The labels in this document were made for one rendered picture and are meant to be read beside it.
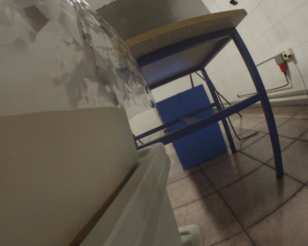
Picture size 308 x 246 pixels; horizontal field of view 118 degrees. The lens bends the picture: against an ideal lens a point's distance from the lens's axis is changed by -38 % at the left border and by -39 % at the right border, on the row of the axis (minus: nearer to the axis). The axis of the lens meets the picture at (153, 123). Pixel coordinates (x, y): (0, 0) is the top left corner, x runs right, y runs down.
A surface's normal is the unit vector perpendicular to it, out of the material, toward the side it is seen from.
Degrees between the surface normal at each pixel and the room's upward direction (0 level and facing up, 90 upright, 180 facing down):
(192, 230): 0
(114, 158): 96
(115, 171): 96
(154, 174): 90
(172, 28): 90
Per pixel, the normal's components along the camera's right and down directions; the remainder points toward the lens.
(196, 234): -0.40, -0.92
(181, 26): -0.04, 0.06
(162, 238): 0.94, -0.29
